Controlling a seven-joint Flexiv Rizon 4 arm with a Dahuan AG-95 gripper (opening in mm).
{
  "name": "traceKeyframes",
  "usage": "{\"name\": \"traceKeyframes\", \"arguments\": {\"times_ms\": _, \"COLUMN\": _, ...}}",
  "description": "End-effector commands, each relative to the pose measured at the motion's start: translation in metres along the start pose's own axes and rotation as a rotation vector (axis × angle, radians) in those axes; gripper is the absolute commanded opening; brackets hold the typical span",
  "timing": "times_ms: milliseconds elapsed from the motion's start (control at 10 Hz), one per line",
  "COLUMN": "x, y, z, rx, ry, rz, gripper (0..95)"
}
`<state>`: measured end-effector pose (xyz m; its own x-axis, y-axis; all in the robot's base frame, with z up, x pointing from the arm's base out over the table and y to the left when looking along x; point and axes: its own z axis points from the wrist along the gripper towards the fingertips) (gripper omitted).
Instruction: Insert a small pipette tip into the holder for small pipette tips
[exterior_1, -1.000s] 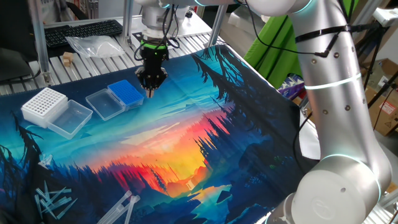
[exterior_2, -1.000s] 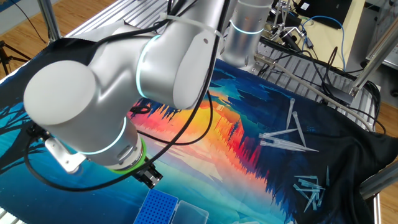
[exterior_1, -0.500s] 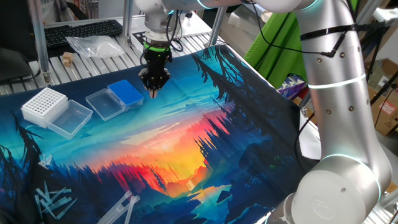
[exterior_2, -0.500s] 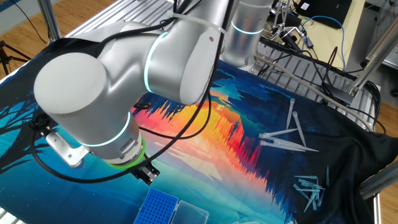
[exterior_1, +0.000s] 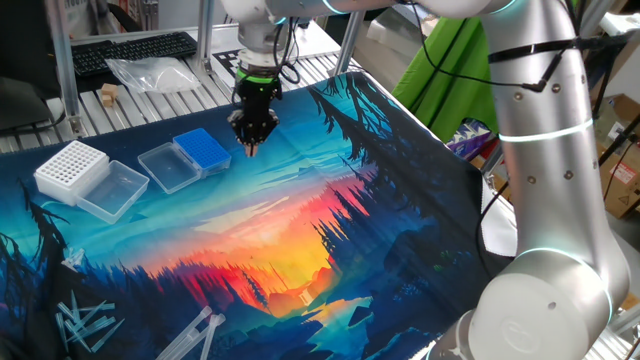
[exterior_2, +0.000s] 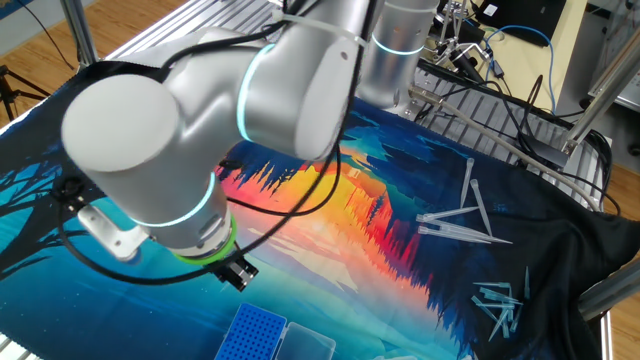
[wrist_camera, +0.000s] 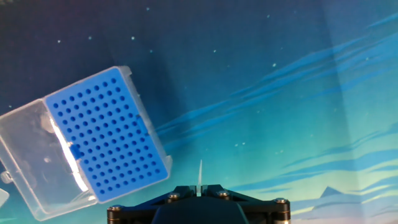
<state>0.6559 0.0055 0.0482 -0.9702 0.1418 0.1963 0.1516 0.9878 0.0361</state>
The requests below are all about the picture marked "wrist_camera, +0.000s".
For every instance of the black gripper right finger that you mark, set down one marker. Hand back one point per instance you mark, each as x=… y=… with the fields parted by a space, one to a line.
x=267 y=214

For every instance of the blue pipette tip rack box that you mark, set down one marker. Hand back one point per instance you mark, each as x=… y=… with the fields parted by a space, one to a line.
x=102 y=133

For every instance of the white pipette tip rack box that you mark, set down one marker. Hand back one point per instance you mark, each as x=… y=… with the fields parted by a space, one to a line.
x=3 y=196

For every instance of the printed forest sunset cloth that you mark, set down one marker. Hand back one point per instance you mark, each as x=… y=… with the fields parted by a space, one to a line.
x=280 y=93

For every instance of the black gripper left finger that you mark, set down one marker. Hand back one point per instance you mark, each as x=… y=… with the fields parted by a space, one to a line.
x=133 y=214

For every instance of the small clear pipette tip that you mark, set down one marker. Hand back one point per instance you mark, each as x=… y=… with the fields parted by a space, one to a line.
x=200 y=177

